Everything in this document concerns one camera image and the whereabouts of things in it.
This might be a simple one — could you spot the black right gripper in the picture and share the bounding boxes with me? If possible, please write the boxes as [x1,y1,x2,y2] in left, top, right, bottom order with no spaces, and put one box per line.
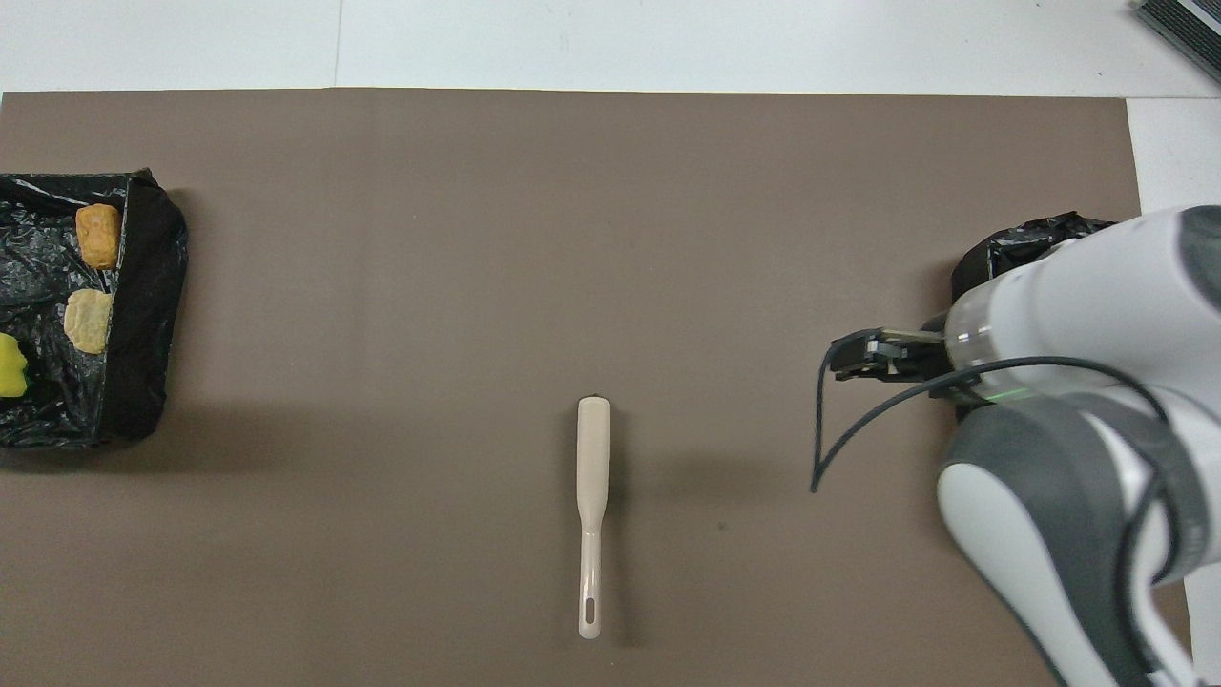
[830,330,983,413]

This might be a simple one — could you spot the beige hand brush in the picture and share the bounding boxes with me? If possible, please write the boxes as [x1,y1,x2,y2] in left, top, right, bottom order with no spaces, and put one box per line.
[577,396,611,640]

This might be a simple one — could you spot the brown oval bread roll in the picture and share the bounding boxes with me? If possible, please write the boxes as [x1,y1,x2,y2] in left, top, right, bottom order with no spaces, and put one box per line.
[75,203,124,271]

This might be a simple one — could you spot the small striped croissant piece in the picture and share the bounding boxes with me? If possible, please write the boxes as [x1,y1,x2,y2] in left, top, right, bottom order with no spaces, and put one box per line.
[65,289,114,355]

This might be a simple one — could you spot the yellow green sponge piece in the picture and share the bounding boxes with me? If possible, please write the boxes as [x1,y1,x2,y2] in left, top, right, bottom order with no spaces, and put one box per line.
[0,332,29,398]

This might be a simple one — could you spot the black bag-lined bin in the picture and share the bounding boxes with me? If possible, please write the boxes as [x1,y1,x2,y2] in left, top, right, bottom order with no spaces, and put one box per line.
[951,212,1119,330]
[0,170,189,451]

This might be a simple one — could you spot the brown table mat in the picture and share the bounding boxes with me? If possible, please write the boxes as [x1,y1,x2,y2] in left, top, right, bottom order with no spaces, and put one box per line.
[0,89,1198,687]

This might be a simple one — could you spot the grey ribbed box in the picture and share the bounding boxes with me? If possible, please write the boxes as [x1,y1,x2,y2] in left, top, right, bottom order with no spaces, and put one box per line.
[1130,0,1221,85]

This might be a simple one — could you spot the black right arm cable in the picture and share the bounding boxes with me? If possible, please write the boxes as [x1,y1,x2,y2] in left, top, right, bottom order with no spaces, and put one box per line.
[809,329,1176,687]

